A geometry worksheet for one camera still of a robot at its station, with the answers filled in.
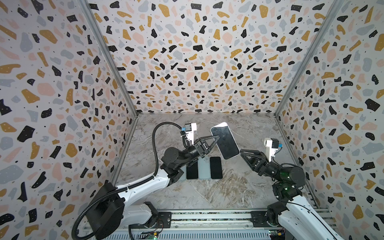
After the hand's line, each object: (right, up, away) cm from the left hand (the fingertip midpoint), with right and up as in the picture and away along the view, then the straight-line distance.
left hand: (219, 138), depth 57 cm
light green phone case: (-17, -25, +33) cm, 45 cm away
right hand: (+9, -7, +2) cm, 11 cm away
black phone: (+2, -21, +36) cm, 41 cm away
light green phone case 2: (-5, -21, +36) cm, 42 cm away
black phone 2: (+3, -2, +4) cm, 5 cm away
